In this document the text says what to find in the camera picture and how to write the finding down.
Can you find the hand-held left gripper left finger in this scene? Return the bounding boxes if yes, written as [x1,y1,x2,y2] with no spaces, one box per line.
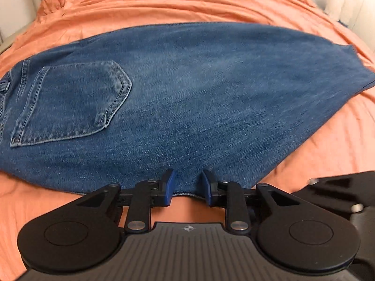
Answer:
[78,168,177,235]

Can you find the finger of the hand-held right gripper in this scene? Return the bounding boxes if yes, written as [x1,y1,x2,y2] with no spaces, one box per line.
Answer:
[293,171,375,215]

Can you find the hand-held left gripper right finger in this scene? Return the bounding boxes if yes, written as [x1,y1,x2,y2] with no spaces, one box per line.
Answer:
[202,169,298,235]

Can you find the blue denim pants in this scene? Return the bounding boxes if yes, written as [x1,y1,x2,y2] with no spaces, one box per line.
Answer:
[0,22,375,200]

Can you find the orange bed cover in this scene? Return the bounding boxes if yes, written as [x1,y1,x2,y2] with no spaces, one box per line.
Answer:
[0,0,375,281]

